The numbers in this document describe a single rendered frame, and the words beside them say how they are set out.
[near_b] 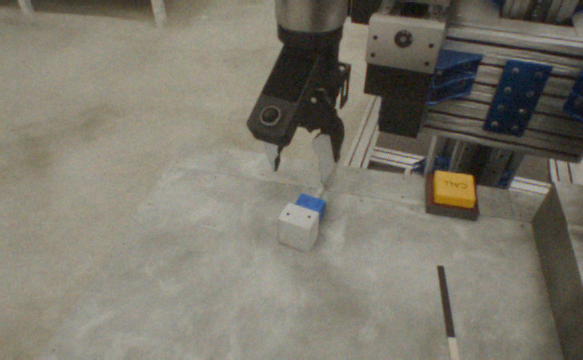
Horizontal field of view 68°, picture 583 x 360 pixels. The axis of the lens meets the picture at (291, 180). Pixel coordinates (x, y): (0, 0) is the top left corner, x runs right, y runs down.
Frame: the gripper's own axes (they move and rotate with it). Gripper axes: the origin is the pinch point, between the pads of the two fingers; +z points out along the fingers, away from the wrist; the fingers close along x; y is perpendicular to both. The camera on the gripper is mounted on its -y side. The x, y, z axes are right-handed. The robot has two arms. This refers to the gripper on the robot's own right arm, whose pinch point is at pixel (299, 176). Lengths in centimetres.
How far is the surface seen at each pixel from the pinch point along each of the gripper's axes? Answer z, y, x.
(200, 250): 12.9, -8.3, 12.2
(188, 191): 12.7, 1.4, 21.3
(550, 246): 9.1, 11.0, -34.0
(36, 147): 92, 59, 167
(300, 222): 7.4, -1.3, -0.9
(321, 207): 8.7, 3.9, -2.1
